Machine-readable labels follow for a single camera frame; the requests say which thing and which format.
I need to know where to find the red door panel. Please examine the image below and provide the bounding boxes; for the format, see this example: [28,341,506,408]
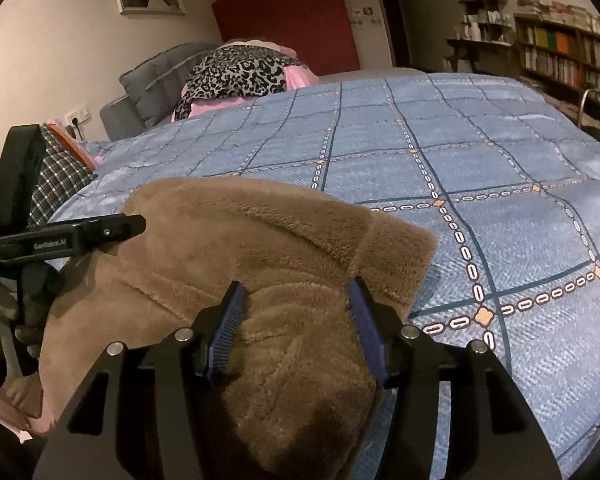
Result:
[211,0,362,77]

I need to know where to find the leopard print cloth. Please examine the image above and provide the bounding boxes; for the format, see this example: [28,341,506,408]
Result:
[174,45,306,121]

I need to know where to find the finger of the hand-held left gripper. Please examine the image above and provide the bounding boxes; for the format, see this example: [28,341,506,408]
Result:
[79,213,147,254]

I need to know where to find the white wall socket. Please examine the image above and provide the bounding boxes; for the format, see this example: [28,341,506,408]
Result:
[65,104,91,127]

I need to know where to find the checkered cloth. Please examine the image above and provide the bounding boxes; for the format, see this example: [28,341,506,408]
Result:
[0,124,99,232]

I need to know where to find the brown fleece pants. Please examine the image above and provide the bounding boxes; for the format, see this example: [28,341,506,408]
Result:
[40,176,440,480]

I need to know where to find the person's left hand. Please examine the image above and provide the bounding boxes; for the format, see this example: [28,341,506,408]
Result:
[0,262,64,360]

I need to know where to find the grey cushion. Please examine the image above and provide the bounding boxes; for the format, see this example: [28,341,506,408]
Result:
[100,42,222,142]

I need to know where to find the wall stickers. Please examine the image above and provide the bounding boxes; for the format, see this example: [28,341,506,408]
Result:
[351,6,384,25]

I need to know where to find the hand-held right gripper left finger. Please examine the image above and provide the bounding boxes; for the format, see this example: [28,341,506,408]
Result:
[32,281,247,480]

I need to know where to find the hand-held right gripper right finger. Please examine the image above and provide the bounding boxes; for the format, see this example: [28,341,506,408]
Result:
[346,277,563,480]

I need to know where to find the blue patterned bed sheet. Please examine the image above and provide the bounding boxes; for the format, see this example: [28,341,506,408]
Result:
[45,72,600,480]

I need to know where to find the small cluttered shelf rack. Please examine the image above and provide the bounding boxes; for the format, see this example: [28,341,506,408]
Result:
[445,0,517,74]

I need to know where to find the pink cloth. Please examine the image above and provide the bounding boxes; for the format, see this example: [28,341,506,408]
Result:
[172,39,321,123]

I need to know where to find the wooden bookshelf with books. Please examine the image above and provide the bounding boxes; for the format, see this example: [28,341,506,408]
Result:
[514,0,600,107]

